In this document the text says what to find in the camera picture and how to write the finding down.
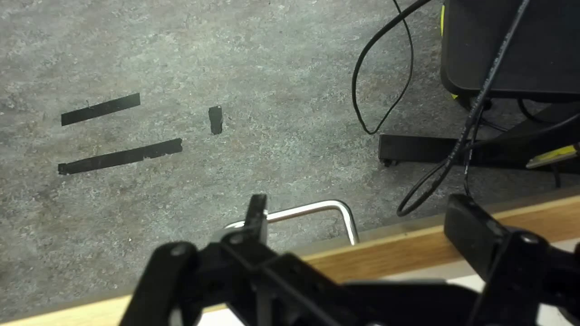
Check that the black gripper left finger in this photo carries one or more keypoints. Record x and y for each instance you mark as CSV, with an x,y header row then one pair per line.
x,y
256,218

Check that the steel drawer handle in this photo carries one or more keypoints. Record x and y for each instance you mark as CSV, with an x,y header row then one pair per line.
x,y
334,209

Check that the small black tape piece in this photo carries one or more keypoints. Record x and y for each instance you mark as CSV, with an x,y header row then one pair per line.
x,y
216,120

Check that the long black tape strip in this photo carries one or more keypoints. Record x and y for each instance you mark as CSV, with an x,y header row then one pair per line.
x,y
122,156

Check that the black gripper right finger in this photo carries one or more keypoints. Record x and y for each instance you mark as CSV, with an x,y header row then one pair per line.
x,y
477,236

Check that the black floor tape strip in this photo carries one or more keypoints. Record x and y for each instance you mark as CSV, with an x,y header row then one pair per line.
x,y
100,109

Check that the wooden front drawer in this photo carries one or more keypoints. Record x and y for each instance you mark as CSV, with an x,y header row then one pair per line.
x,y
415,252

